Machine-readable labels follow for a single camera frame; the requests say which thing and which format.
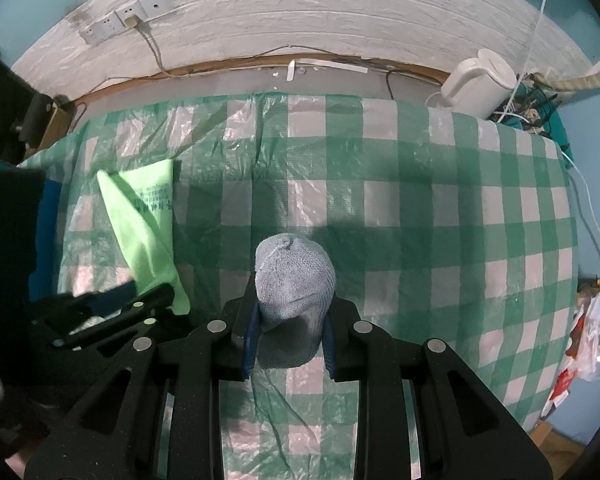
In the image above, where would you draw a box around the light green cloth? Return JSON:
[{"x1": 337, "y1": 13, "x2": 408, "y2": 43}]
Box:
[{"x1": 96, "y1": 159, "x2": 190, "y2": 315}]

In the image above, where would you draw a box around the grey knit hat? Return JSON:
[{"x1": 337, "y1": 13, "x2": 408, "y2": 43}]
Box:
[{"x1": 254, "y1": 233, "x2": 337, "y2": 370}]

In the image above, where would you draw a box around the blue cardboard box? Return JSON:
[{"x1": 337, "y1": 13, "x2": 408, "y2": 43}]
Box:
[{"x1": 0, "y1": 162, "x2": 61, "y2": 302}]

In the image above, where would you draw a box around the white plastic bag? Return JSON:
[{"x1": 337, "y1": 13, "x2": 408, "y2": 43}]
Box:
[{"x1": 566, "y1": 292, "x2": 600, "y2": 382}]

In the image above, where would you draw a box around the green checkered plastic tablecloth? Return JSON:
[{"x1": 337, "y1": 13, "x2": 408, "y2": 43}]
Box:
[{"x1": 17, "y1": 93, "x2": 581, "y2": 480}]

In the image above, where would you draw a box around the teal plastic basket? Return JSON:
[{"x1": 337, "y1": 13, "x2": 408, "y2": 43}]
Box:
[{"x1": 488, "y1": 79, "x2": 573, "y2": 157}]

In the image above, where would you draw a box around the white electric kettle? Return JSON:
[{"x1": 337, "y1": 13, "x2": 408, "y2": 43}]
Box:
[{"x1": 440, "y1": 49, "x2": 517, "y2": 119}]

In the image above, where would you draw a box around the white power cable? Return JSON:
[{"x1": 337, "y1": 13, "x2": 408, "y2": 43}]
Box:
[{"x1": 559, "y1": 148, "x2": 600, "y2": 306}]

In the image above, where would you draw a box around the beige plug cable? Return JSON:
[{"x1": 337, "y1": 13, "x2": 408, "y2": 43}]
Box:
[{"x1": 124, "y1": 15, "x2": 192, "y2": 82}]

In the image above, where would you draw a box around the white wall socket strip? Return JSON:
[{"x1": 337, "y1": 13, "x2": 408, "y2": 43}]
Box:
[{"x1": 79, "y1": 0, "x2": 174, "y2": 46}]

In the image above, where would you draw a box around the braided beige rope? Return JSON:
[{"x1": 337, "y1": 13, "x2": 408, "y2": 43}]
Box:
[{"x1": 529, "y1": 66, "x2": 600, "y2": 94}]

